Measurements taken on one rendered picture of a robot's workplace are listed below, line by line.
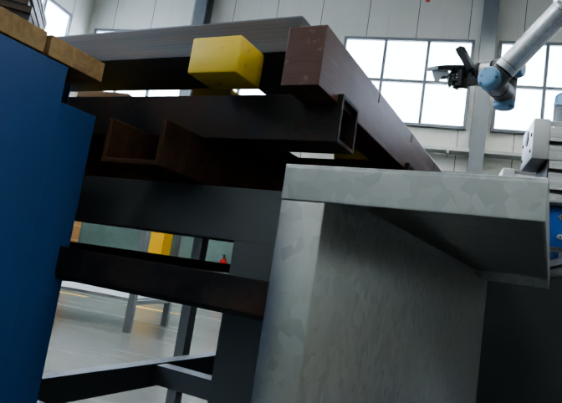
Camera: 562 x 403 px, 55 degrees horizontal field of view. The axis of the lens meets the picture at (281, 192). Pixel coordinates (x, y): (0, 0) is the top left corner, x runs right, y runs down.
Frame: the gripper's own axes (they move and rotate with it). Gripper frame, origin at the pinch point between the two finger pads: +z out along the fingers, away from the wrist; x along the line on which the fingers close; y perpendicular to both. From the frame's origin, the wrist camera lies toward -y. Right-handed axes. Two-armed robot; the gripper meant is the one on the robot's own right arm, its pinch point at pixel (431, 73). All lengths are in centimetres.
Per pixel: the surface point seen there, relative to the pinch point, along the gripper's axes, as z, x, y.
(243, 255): -57, -158, 65
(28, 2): -44, -177, 41
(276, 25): -60, -158, 40
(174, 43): -48, -162, 41
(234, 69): -60, -164, 46
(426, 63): 394, 768, -251
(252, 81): -60, -161, 47
